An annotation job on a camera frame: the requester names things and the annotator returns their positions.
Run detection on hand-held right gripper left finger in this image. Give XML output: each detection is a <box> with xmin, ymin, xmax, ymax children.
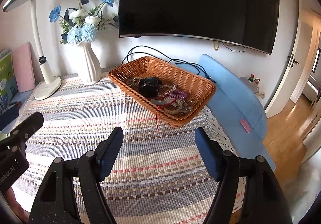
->
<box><xmin>29</xmin><ymin>127</ymin><xmax>124</xmax><ymax>224</ymax></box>

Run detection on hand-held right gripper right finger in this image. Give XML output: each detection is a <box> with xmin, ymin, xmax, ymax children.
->
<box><xmin>195</xmin><ymin>127</ymin><xmax>293</xmax><ymax>224</ymax></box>

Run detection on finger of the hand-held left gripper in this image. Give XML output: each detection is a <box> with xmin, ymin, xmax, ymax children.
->
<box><xmin>0</xmin><ymin>111</ymin><xmax>44</xmax><ymax>154</ymax></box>

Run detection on red braided string bracelet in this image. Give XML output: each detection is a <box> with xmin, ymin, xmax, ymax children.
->
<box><xmin>155</xmin><ymin>98</ymin><xmax>177</xmax><ymax>134</ymax></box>

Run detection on purple spiral hair tie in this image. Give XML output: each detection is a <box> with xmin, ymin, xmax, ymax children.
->
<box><xmin>167</xmin><ymin>90</ymin><xmax>188</xmax><ymax>101</ymax></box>

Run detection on brown wicker basket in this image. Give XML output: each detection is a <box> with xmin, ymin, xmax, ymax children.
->
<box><xmin>108</xmin><ymin>56</ymin><xmax>216</xmax><ymax>128</ymax></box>

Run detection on dark blue pouch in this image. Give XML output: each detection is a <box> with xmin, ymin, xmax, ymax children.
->
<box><xmin>0</xmin><ymin>102</ymin><xmax>20</xmax><ymax>130</ymax></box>

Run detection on white desk lamp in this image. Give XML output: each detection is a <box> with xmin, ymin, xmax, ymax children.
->
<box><xmin>2</xmin><ymin>0</ymin><xmax>62</xmax><ymax>101</ymax></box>

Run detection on striped woven table mat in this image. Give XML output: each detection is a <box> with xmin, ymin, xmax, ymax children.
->
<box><xmin>11</xmin><ymin>73</ymin><xmax>251</xmax><ymax>224</ymax></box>

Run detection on pink sticker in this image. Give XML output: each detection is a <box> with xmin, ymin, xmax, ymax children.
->
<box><xmin>239</xmin><ymin>119</ymin><xmax>251</xmax><ymax>133</ymax></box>

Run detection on green picture book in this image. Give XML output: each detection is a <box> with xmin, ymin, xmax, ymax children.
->
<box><xmin>0</xmin><ymin>48</ymin><xmax>19</xmax><ymax>111</ymax></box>

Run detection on pink book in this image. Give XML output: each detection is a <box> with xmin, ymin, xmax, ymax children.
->
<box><xmin>12</xmin><ymin>42</ymin><xmax>36</xmax><ymax>93</ymax></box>

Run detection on cream scrunchie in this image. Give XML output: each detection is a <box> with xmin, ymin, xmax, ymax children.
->
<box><xmin>163</xmin><ymin>106</ymin><xmax>186</xmax><ymax>116</ymax></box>

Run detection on light blue chair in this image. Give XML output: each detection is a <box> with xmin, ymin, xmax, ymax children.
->
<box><xmin>176</xmin><ymin>54</ymin><xmax>276</xmax><ymax>172</ymax></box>

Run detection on grey hair clip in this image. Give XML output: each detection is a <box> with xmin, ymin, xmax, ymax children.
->
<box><xmin>151</xmin><ymin>97</ymin><xmax>167</xmax><ymax>107</ymax></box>

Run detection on white ribbed vase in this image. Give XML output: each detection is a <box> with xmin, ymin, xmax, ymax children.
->
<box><xmin>76</xmin><ymin>41</ymin><xmax>102</xmax><ymax>86</ymax></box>

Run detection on black hair scrunchie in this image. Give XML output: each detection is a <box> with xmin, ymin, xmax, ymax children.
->
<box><xmin>139</xmin><ymin>77</ymin><xmax>162</xmax><ymax>97</ymax></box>

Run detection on small red-capped bottle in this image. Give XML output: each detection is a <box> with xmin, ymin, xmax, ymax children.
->
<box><xmin>248</xmin><ymin>75</ymin><xmax>260</xmax><ymax>89</ymax></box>

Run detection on blue and white artificial flowers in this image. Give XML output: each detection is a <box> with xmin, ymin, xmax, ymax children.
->
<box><xmin>49</xmin><ymin>0</ymin><xmax>119</xmax><ymax>46</ymax></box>

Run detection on bed in far room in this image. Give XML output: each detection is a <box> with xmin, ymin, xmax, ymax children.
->
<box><xmin>302</xmin><ymin>76</ymin><xmax>319</xmax><ymax>104</ymax></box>

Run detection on white door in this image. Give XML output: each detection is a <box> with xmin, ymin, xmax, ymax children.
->
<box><xmin>266</xmin><ymin>0</ymin><xmax>311</xmax><ymax>119</ymax></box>

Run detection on gold chain bracelet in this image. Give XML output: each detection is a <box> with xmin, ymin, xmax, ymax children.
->
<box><xmin>177</xmin><ymin>100</ymin><xmax>193</xmax><ymax>114</ymax></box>

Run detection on silver chain necklace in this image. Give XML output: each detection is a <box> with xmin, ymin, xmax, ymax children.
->
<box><xmin>127</xmin><ymin>77</ymin><xmax>143</xmax><ymax>87</ymax></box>

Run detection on black cables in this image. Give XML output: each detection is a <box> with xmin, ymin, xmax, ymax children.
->
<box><xmin>171</xmin><ymin>59</ymin><xmax>216</xmax><ymax>82</ymax></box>

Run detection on beige television cable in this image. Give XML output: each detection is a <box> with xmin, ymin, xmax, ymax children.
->
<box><xmin>213</xmin><ymin>39</ymin><xmax>246</xmax><ymax>53</ymax></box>

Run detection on dark power cable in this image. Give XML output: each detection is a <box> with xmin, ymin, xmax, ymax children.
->
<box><xmin>127</xmin><ymin>46</ymin><xmax>176</xmax><ymax>64</ymax></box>

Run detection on dark door handle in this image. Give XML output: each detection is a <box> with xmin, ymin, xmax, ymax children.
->
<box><xmin>288</xmin><ymin>54</ymin><xmax>300</xmax><ymax>66</ymax></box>

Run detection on black wall television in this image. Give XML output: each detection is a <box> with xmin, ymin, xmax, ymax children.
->
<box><xmin>118</xmin><ymin>0</ymin><xmax>280</xmax><ymax>55</ymax></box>

